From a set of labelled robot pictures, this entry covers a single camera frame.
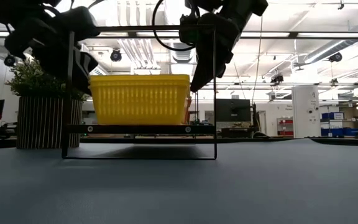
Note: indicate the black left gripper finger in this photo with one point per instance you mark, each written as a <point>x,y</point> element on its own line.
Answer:
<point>70,68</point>

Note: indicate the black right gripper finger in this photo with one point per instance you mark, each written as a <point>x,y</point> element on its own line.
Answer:
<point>221,71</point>
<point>213,43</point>

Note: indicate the orange slotted plastic basket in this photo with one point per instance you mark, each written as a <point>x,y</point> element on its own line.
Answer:
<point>189,109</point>

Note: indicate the yellow slotted plastic basket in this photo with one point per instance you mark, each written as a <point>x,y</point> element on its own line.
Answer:
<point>138,76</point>
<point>138,105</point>
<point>138,80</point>

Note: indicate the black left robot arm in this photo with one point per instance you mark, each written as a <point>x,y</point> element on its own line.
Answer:
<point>11,12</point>

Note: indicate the ceiling ventilation grille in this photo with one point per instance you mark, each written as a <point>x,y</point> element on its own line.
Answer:
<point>182,57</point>

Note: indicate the large black monitor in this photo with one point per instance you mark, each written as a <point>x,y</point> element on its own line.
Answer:
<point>233,110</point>

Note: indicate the black ceiling spotlight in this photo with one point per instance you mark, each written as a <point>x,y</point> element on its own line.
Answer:
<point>9,60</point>
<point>277,78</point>
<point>335,57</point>
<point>116,55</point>

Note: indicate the green plant in striped pot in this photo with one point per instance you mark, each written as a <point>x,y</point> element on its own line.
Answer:
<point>42,124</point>

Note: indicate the rack with red bins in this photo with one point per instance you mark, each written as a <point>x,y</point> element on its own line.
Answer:
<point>285,127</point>

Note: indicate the white pillar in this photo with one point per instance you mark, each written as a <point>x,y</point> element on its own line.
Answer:
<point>303,102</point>

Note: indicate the blue storage bin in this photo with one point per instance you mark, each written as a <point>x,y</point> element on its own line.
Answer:
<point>334,132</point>
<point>328,116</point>

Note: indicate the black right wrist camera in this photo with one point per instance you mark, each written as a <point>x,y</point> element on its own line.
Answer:
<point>187,29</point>

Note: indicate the wooden shelf with black frame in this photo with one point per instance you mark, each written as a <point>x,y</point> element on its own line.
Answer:
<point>135,129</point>

